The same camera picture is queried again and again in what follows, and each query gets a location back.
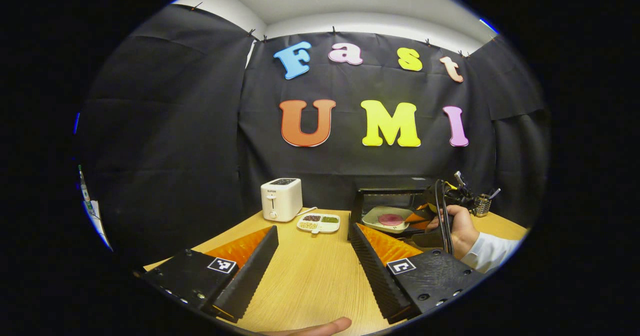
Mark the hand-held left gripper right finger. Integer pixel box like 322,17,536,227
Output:
348,222,486,325

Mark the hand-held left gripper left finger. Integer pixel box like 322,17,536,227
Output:
135,225,279,324

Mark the black electric oven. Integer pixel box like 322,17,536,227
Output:
348,176,451,239

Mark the white square plate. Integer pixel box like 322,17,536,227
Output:
361,205,416,234

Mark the white divided snack dish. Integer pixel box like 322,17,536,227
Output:
296,213,341,235

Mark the white toaster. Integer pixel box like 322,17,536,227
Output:
260,178,303,222

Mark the black backdrop cloth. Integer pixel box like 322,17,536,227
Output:
75,3,551,271

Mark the metal wire utensil holder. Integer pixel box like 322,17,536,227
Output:
472,193,493,218

